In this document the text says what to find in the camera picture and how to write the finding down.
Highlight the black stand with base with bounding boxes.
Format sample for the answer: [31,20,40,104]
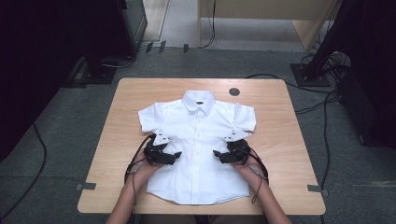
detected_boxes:
[78,46,118,85]
[290,0,370,88]

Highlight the black hanging cable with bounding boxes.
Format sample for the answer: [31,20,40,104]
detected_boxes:
[198,0,218,49]

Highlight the dark grey cabinet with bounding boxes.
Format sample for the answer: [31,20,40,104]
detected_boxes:
[116,0,149,58]

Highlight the dark curtain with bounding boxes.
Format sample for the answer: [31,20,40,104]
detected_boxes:
[0,0,127,163]

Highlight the white short-sleeved shirt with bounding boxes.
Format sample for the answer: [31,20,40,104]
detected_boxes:
[137,90,257,206]

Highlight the person's right hand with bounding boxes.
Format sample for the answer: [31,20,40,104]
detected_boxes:
[232,153,265,185]

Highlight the tangle of black cables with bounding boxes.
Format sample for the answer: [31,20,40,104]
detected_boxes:
[299,31,353,83]

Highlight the black equipment case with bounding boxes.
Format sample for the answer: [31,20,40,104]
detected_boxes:
[336,72,396,147]

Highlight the black floor cable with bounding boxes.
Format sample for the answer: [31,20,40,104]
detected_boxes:
[318,92,332,224]
[293,98,341,115]
[0,123,48,222]
[245,73,340,94]

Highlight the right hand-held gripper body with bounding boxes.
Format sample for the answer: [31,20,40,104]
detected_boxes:
[221,129,252,166]

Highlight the person's left hand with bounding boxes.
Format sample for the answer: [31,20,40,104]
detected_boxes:
[132,148,166,185]

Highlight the right hand-held gripper cable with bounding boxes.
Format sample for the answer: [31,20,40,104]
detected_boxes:
[244,145,271,205]

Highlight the light wooden desk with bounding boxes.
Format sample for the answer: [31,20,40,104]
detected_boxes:
[197,0,344,52]

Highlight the white cable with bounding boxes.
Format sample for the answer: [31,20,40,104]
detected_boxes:
[102,46,148,69]

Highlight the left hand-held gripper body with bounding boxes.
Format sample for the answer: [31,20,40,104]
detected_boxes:
[143,130,177,166]

